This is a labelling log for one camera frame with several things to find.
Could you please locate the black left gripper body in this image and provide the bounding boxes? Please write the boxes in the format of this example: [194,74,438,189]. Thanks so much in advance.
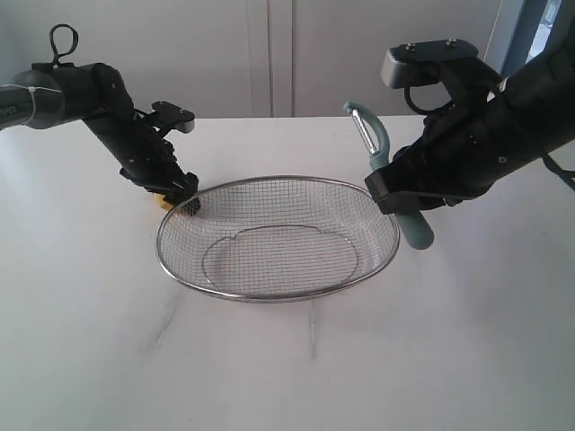
[84,110,186,183]

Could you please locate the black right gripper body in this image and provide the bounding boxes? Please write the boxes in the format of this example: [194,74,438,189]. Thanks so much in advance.
[393,58,553,207]

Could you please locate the yellow lemon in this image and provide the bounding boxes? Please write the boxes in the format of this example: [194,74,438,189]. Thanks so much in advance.
[154,194,173,211]

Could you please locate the teal handled peeler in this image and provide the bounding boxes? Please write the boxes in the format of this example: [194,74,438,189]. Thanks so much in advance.
[343,101,435,251]

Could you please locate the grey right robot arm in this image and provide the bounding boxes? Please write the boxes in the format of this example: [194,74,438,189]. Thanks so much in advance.
[365,40,574,214]

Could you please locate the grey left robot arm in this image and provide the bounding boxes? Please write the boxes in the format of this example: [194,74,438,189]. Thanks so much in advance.
[1,63,200,215]

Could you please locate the white cabinet doors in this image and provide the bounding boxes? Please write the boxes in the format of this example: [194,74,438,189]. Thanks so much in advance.
[1,1,501,118]

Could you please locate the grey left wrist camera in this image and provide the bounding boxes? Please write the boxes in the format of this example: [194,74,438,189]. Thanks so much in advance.
[151,101,195,134]

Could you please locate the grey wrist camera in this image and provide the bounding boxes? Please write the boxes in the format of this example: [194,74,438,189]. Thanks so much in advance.
[380,38,478,89]
[151,101,195,134]

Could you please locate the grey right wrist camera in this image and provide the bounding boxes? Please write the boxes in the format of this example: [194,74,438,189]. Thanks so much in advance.
[380,38,478,89]

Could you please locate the oval wire mesh basket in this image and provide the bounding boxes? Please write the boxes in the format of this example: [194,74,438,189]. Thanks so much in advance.
[155,175,401,303]

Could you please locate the dark window frame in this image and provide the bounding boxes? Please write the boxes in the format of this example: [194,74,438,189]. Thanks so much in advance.
[483,1,574,77]

